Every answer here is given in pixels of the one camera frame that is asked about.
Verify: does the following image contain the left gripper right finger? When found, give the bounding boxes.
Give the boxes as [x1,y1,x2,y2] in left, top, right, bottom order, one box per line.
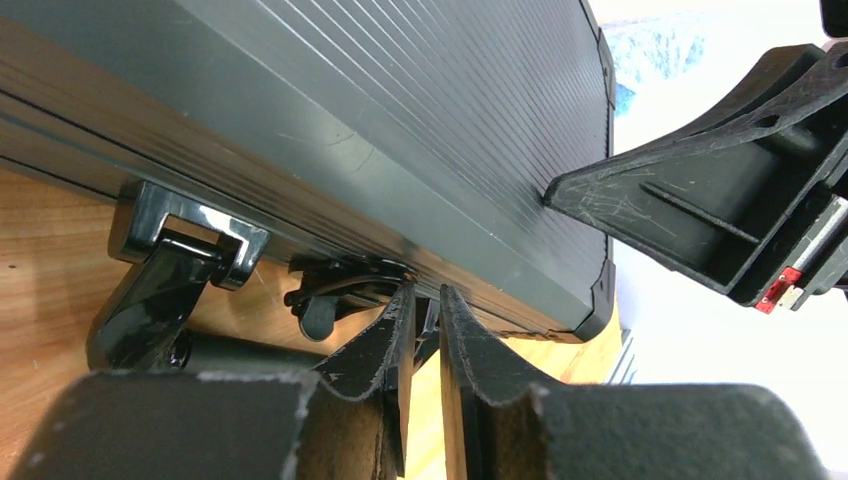
[439,285,829,479]

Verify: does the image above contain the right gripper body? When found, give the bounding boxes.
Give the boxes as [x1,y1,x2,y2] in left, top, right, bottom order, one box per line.
[755,0,848,314]

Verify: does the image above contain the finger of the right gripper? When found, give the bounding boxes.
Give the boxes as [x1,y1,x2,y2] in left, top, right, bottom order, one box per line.
[543,40,848,307]

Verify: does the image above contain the black poker set case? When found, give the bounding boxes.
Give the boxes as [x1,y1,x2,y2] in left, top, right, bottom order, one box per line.
[1,1,615,343]

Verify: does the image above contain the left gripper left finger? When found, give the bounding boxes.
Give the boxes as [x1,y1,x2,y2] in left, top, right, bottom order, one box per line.
[11,282,416,479]

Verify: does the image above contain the clear plastic bag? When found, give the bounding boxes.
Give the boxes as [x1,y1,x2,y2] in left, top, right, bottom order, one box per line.
[602,13,705,117]

